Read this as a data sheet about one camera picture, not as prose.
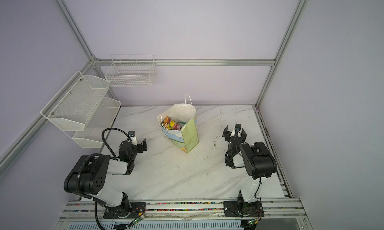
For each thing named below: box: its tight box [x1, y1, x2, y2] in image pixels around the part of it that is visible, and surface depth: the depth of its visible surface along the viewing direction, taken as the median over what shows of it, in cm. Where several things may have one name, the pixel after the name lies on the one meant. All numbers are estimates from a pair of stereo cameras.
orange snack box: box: [162, 116, 186, 131], surface depth 87 cm
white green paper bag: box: [157, 93, 199, 153], surface depth 88 cm
